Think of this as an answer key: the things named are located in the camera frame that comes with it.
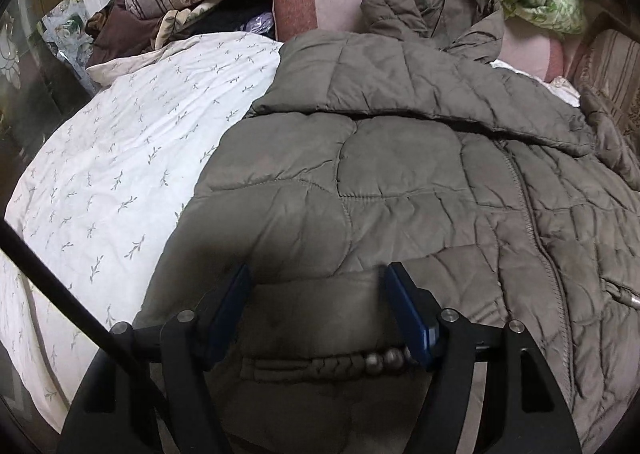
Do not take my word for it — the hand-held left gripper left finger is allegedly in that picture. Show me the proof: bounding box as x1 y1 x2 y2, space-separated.
57 263 253 454

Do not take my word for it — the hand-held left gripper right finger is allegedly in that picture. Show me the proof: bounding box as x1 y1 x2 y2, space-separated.
384 261 583 454

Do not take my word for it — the olive quilted jacket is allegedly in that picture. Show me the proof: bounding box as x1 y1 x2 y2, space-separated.
132 0 640 454

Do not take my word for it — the white leaf print bedsheet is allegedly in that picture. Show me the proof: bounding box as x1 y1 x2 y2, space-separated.
0 31 286 430

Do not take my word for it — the clear plastic bag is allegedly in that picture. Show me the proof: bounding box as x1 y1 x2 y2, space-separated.
240 11 277 38

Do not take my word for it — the black cloth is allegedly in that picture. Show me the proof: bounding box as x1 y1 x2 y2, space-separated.
185 0 277 41

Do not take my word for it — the brown cloth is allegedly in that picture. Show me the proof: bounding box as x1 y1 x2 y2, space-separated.
85 0 168 69

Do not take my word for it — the pink and red pillow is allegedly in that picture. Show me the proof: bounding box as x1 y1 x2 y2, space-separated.
272 0 568 84

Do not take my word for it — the striped beige mattress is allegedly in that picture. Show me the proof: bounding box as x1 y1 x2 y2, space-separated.
565 28 640 147

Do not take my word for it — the floral print bag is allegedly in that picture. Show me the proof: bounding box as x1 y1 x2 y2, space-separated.
39 0 97 85

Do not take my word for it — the black cable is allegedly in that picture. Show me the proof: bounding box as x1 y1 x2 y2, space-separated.
0 223 168 415

